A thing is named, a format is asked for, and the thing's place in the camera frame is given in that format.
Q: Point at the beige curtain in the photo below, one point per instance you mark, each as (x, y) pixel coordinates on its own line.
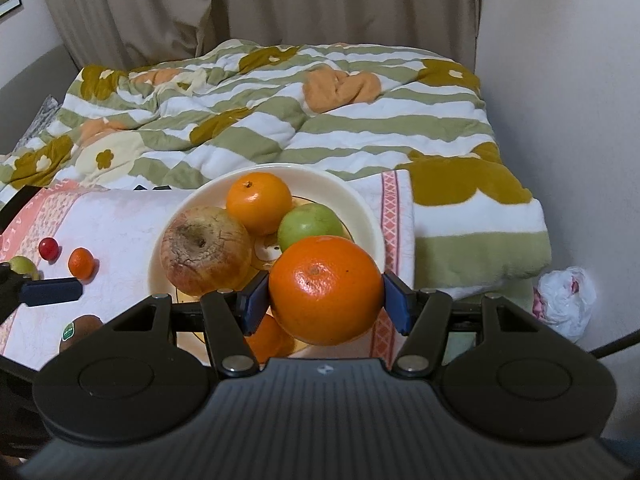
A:
(300, 0)

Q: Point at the white plastic bag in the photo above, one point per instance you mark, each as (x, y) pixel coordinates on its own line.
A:
(565, 300)

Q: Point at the cream cartoon-print bowl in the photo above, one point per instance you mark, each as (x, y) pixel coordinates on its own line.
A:
(345, 200)

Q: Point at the green striped floral blanket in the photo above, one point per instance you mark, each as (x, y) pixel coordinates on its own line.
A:
(350, 125)

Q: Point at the wrinkled reddish apple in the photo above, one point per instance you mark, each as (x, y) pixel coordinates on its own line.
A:
(205, 250)

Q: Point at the brown kiwi with sticker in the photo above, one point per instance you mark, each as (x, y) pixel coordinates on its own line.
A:
(82, 330)

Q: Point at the red cherry tomato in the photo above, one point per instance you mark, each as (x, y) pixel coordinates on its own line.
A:
(48, 248)

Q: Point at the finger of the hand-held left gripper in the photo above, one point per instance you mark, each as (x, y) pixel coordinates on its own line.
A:
(52, 291)

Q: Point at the small tangerine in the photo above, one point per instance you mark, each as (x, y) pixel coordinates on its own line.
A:
(267, 337)
(81, 263)

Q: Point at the grey upholstered headboard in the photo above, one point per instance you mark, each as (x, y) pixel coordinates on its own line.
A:
(30, 80)

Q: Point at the large orange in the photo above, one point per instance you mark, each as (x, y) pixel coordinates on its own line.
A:
(259, 202)
(325, 290)

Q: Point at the grey patterned pillow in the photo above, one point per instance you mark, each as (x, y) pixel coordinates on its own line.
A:
(42, 110)

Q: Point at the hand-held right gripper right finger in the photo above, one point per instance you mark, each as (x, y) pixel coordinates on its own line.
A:
(397, 305)

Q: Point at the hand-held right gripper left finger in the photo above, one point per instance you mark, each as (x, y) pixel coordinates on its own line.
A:
(252, 305)

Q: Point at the green apple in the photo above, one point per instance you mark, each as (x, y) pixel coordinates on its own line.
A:
(22, 266)
(310, 227)

